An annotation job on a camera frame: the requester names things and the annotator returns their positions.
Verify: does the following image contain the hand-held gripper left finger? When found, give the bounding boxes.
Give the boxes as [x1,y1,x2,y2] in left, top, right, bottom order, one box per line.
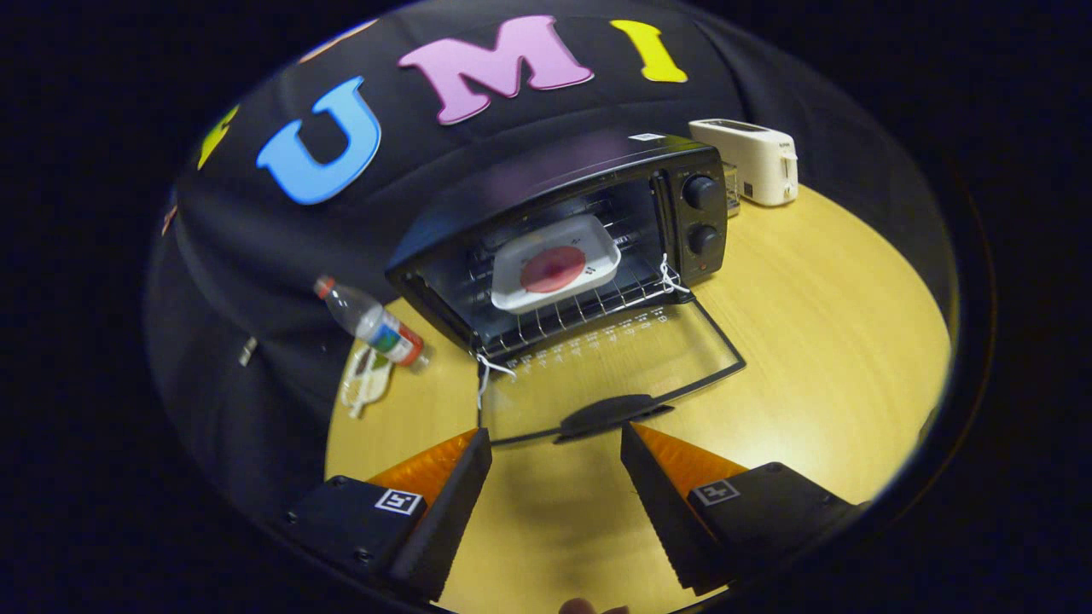
[286,428,493,602]

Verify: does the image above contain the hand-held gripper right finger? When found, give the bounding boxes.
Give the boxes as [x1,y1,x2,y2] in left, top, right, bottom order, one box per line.
[620,421,858,596]

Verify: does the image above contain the pink round ham slice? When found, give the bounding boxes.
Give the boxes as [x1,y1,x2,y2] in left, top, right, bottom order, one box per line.
[520,246,587,294]

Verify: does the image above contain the white square food plate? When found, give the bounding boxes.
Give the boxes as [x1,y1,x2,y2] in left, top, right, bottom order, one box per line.
[491,214,622,315]

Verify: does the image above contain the black toaster oven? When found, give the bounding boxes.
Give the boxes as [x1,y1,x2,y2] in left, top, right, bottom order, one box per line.
[386,132,747,446]

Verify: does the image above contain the white bread toaster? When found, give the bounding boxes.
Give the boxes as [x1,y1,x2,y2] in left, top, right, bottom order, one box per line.
[688,119,799,207]

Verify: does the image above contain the white plastic bag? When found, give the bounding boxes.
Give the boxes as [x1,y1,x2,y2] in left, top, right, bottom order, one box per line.
[340,341,395,419]

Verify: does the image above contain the clear plastic water bottle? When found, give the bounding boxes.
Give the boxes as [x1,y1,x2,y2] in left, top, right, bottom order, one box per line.
[314,275,430,369]

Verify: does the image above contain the white cord tie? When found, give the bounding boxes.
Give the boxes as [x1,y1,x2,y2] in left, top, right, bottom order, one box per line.
[474,352,517,410]
[659,253,692,297]

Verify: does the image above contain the metal wire oven rack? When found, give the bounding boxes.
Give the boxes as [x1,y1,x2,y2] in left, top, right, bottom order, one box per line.
[478,256,683,361]

